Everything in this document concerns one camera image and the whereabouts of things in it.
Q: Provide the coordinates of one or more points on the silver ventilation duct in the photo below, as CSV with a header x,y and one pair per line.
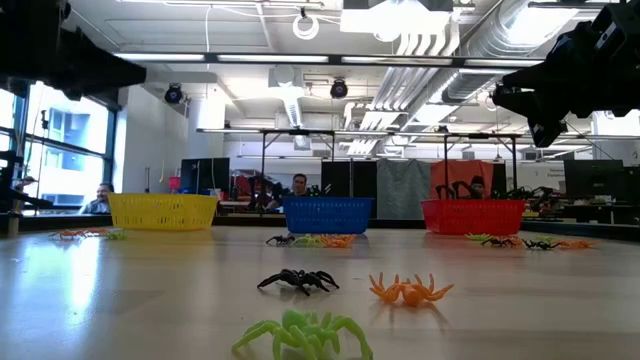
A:
x,y
480,45

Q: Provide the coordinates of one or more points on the yellow plastic mesh basket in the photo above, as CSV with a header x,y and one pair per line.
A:
x,y
162,212

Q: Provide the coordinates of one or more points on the white ceiling light fixture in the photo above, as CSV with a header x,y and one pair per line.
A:
x,y
395,20

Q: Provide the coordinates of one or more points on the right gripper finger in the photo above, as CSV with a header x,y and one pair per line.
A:
x,y
540,120
550,80

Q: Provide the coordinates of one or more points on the grey hanging cloth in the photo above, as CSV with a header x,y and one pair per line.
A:
x,y
402,187

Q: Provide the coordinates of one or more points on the blue plastic mesh basket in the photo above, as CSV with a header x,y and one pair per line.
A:
x,y
327,215

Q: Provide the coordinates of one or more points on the black computer monitor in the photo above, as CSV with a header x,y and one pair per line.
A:
x,y
592,177
205,175

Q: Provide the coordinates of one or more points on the black background robot arm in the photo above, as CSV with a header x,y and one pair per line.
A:
x,y
465,189
530,194

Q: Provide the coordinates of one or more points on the red plastic mesh basket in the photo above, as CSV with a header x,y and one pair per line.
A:
x,y
472,217

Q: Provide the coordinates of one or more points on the overhead LED light bar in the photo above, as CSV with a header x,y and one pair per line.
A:
x,y
272,58

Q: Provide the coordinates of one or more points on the orange hanging cloth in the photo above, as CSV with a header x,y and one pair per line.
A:
x,y
460,170

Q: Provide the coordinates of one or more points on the green plastic spider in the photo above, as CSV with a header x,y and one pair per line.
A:
x,y
300,332
116,234
546,239
307,242
477,236

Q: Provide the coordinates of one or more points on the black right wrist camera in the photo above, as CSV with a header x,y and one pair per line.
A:
x,y
570,45

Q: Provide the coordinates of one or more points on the black equipment stand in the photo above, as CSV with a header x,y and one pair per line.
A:
x,y
10,175

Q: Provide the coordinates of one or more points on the small pink box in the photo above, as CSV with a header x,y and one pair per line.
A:
x,y
174,183

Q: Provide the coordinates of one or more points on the person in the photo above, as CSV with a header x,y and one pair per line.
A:
x,y
298,186
101,200

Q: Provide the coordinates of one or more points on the black background rig frame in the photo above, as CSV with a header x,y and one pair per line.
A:
x,y
514,165
263,170

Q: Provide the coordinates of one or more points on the black plastic spider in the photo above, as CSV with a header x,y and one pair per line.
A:
x,y
298,278
540,245
499,242
281,240

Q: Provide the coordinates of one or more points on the large office window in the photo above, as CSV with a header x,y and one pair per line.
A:
x,y
70,150

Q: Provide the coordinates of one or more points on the black partition panel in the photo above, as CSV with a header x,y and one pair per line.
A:
x,y
350,177

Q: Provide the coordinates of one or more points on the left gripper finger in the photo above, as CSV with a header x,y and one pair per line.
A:
x,y
100,70

